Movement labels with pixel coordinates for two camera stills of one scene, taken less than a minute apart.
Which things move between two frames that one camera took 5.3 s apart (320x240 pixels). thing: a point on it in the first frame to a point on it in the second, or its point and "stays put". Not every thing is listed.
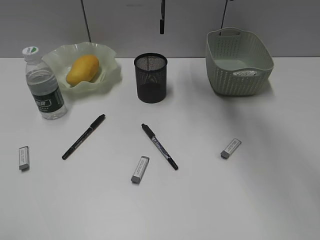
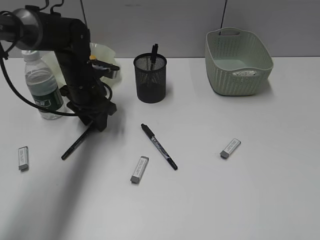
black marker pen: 162,18 to 154,53
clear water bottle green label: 43,86 stays put
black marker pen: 92,127 stays put
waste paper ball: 244,73 stays put
